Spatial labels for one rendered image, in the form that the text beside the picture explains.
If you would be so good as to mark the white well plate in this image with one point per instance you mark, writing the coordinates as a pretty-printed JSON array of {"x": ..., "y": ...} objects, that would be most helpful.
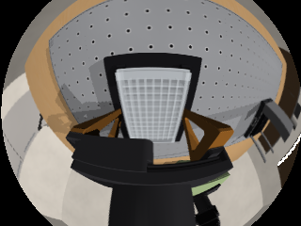
[{"x": 143, "y": 118}]

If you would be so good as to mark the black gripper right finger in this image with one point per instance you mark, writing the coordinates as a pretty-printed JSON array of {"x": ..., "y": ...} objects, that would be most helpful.
[{"x": 216, "y": 134}]

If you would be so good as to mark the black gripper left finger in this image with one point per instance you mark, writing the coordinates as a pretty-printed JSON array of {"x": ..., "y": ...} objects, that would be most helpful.
[{"x": 94, "y": 126}]

